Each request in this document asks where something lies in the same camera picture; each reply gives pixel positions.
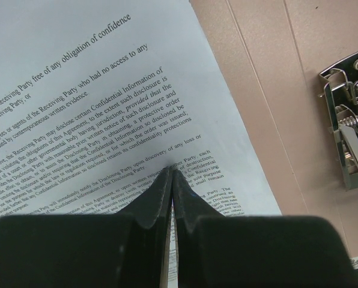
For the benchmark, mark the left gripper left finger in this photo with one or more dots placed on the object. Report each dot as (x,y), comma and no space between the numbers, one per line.
(127,249)

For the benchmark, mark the pink file folder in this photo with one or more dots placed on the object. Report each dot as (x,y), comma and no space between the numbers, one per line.
(270,54)

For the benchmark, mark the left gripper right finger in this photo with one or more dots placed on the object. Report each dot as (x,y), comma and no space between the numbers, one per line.
(219,251)

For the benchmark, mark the metal folder clip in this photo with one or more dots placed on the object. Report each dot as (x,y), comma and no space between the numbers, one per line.
(340,90)

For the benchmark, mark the printed paper sheet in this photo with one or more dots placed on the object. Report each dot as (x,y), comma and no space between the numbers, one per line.
(98,97)

